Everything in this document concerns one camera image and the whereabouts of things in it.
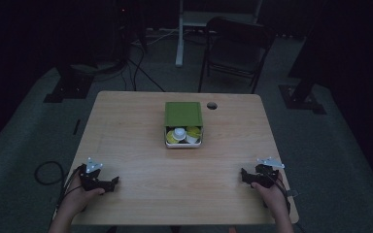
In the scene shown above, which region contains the green box lid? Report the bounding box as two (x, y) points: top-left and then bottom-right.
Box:
(164, 101), (204, 128)

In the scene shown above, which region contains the person's right hand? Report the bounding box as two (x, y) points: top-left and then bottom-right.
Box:
(252, 174), (290, 216)

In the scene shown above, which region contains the black stand base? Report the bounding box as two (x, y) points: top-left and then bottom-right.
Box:
(43, 63), (95, 104)
(278, 0), (327, 116)

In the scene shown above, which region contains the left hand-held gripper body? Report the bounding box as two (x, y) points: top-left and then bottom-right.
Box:
(79, 157), (113, 192)

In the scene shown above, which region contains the person's left hand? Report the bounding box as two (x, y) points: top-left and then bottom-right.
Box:
(62, 176), (106, 210)

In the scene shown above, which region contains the black folding chair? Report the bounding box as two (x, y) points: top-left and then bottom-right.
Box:
(197, 17), (277, 95)

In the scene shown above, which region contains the white floor cable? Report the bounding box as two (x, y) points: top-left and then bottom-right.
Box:
(131, 28), (183, 47)

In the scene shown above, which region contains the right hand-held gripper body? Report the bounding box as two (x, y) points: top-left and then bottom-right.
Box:
(254, 157), (286, 188)

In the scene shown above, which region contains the white coffee capsule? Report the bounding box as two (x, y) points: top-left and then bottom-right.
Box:
(172, 126), (187, 142)

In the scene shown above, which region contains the yellow-green coffee capsule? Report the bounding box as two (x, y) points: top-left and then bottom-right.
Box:
(165, 130), (180, 146)
(186, 125), (202, 139)

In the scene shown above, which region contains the black floor cable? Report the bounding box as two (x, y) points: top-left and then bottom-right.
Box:
(121, 42), (167, 93)

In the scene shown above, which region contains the white desk frame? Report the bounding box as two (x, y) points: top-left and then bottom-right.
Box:
(175, 0), (264, 68)

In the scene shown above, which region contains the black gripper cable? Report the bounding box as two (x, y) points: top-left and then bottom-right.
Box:
(33, 160), (83, 224)
(262, 166), (293, 216)

